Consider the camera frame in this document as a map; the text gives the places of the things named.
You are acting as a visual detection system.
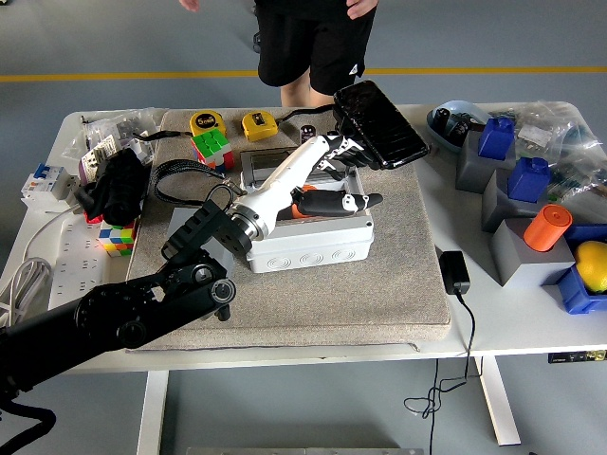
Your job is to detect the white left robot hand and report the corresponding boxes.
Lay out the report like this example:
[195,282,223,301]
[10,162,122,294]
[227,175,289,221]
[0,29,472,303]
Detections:
[231,134,384,233]

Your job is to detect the person's left hand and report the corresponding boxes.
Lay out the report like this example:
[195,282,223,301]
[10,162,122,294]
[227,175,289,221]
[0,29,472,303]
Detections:
[345,0,380,21]

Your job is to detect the orange cylinder battery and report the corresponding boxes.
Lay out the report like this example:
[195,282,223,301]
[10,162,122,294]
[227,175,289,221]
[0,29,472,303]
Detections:
[277,185,319,221]
[523,204,574,253]

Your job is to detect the white junction box with lid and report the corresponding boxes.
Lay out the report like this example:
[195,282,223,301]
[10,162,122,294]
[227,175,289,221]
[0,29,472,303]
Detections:
[239,147,376,275]

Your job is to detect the yellow tape measure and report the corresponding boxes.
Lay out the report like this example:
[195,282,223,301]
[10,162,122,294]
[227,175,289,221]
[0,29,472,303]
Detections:
[241,111,279,142]

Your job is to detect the person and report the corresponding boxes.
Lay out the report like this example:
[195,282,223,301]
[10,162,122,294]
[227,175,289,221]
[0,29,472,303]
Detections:
[177,0,380,109]

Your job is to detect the large colourful puzzle cube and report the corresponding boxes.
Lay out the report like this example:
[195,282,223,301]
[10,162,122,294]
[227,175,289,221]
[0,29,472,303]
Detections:
[191,130,235,174]

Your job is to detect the yellow tape measure 5m label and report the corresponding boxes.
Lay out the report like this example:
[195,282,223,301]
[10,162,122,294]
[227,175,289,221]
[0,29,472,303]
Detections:
[189,110,228,139]

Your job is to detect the grey block with round hole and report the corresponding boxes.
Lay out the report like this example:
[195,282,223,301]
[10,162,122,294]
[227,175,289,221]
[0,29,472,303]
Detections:
[163,206,236,276]

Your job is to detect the glossy black case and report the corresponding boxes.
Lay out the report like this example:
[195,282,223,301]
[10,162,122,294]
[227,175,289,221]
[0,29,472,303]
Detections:
[326,79,432,171]

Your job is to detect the clear bags of small parts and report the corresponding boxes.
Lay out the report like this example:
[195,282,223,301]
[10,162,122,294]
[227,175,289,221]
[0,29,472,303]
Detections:
[64,107,162,160]

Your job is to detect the grey-brown mat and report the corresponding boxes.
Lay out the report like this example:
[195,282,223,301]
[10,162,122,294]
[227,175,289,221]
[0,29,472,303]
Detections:
[116,107,451,353]

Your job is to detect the white plastic module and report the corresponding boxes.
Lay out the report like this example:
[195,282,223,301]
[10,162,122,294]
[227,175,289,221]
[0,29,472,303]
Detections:
[120,136,157,166]

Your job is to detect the light blue bowl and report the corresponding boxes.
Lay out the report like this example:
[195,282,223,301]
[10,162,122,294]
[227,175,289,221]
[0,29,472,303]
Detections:
[426,100,494,155]

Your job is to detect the black cloth bundle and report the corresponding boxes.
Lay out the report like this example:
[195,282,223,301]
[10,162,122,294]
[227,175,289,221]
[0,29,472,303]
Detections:
[75,149,148,227]

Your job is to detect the small colourful puzzle cube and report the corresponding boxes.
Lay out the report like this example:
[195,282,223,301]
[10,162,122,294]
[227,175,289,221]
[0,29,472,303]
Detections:
[98,218,138,259]

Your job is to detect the purple and white packet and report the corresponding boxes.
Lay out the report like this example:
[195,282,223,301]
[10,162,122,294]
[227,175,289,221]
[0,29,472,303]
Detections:
[78,134,120,184]

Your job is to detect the blue bottle-shaped block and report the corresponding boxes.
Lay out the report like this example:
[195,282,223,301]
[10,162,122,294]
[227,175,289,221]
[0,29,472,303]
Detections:
[477,117,517,161]
[506,156,551,204]

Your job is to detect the grey holder block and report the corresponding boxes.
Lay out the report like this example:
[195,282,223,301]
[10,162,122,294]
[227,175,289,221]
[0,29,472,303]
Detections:
[481,168,554,233]
[490,218,578,289]
[454,130,518,194]

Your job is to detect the black power adapter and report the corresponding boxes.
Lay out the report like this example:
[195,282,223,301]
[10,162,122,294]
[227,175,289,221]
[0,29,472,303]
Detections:
[438,249,471,296]

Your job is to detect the white power strip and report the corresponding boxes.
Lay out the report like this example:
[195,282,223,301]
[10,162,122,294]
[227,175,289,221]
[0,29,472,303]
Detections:
[48,215,137,309]

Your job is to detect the white circuit breaker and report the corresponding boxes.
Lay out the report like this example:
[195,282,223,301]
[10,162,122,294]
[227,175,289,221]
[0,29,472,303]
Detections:
[19,162,82,214]

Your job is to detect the clear bags of components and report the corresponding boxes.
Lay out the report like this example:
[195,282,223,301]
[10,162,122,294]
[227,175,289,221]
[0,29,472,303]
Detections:
[487,100,607,209]

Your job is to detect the white table leg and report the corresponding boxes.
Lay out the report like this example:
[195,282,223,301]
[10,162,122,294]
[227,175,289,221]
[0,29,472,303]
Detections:
[136,370,171,455]
[473,355,523,446]

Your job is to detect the blue plastic bin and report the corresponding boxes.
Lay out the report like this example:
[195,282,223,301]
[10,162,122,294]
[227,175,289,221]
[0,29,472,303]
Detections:
[543,223,607,317]

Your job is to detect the yellow lemon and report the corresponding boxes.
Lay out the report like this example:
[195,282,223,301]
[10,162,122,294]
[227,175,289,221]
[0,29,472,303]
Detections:
[574,240,607,293]

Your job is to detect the black table control panel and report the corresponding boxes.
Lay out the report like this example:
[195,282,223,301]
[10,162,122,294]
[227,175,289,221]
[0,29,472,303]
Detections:
[547,349,607,365]

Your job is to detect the black strap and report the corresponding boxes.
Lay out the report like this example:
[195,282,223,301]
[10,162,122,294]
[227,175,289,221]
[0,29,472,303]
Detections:
[135,128,195,143]
[276,103,337,125]

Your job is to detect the black adapter cord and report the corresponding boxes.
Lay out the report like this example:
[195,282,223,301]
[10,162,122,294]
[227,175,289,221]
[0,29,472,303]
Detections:
[402,291,486,455]

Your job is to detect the white cable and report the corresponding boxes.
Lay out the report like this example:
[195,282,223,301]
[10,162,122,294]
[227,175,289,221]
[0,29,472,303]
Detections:
[0,208,80,328]

